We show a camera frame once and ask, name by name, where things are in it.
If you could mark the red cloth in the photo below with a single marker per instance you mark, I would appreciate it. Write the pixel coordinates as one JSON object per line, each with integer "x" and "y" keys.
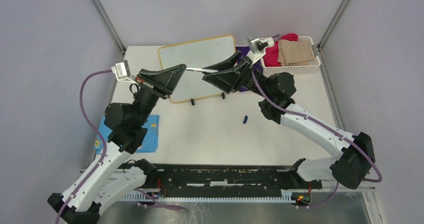
{"x": 272, "y": 58}

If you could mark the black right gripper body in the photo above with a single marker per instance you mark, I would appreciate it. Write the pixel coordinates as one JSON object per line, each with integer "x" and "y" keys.
{"x": 247, "y": 80}

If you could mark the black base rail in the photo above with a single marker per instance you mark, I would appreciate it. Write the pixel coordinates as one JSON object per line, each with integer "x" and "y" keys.
{"x": 224, "y": 181}

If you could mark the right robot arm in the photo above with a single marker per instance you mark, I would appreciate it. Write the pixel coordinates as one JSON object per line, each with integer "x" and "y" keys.
{"x": 352, "y": 157}

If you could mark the white slotted cable duct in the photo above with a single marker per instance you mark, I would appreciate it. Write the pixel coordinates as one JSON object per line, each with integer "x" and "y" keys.
{"x": 134, "y": 196}

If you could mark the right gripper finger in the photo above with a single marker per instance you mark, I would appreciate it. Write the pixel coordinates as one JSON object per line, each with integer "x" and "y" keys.
{"x": 223, "y": 80}
{"x": 226, "y": 64}

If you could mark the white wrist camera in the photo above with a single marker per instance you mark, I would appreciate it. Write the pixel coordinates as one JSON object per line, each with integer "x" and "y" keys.
{"x": 122, "y": 72}
{"x": 258, "y": 47}

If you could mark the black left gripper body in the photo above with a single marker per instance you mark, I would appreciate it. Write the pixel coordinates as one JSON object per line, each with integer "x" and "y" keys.
{"x": 153, "y": 88}

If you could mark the yellow framed whiteboard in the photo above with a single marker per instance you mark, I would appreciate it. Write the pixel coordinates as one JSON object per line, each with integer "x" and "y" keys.
{"x": 196, "y": 55}

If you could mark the beige folded cloth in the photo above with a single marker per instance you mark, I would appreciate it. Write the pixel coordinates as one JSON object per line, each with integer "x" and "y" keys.
{"x": 294, "y": 53}

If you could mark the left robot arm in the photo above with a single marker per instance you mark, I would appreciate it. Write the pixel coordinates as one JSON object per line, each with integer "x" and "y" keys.
{"x": 92, "y": 193}

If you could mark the blue cartoon cloth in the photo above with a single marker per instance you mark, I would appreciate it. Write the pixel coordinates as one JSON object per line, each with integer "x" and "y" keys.
{"x": 150, "y": 142}

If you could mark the purple folded towel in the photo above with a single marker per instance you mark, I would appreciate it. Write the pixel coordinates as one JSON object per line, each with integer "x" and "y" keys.
{"x": 246, "y": 55}

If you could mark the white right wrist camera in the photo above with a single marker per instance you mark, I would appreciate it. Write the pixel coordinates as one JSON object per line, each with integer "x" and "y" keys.
{"x": 258, "y": 47}

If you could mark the white plastic basket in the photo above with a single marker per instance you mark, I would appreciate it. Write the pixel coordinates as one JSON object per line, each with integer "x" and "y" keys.
{"x": 312, "y": 67}

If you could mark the blue capped marker pen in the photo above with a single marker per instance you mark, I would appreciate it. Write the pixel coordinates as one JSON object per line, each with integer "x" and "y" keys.
{"x": 201, "y": 69}

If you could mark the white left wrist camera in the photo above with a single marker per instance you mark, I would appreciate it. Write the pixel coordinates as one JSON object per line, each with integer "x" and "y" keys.
{"x": 122, "y": 72}

